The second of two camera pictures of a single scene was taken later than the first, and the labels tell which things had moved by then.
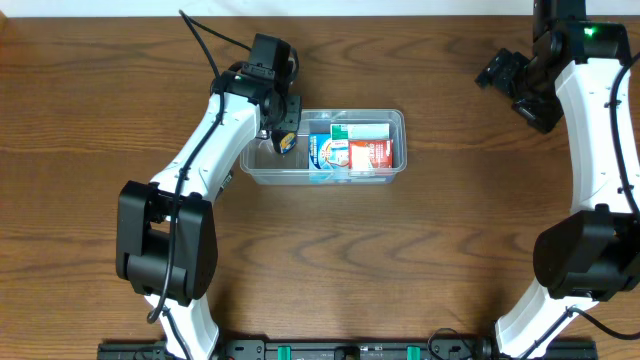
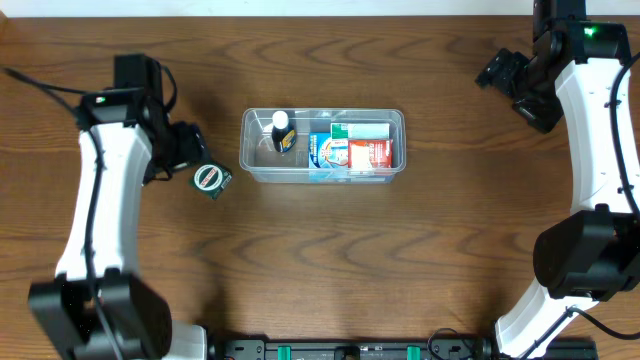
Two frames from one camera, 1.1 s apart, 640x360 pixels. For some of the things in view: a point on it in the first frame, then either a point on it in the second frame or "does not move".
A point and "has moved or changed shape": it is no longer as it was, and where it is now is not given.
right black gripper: (501, 70) does not move
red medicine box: (370, 154) does not move
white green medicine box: (359, 131) does not move
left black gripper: (289, 116) to (187, 148)
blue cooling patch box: (329, 160) does not move
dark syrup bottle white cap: (287, 143) has moved or changed shape
